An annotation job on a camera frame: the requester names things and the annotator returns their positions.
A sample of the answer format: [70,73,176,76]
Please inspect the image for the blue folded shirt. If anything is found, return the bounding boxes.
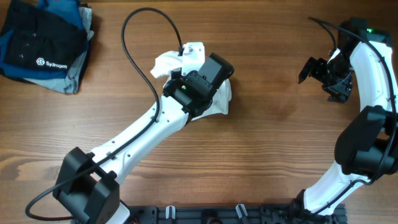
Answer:
[1,1,87,80]

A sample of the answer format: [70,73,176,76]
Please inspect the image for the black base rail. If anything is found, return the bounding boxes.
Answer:
[70,203,348,224]

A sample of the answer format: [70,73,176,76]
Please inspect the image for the black folded shirt with logo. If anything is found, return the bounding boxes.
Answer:
[3,1,87,71]

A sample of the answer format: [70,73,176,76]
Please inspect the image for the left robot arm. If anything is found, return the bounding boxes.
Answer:
[52,54,234,223]

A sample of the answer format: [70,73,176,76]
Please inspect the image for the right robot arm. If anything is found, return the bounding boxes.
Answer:
[289,17,397,222]

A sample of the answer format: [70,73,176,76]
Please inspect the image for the white polo shirt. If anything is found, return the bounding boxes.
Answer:
[150,51,232,120]

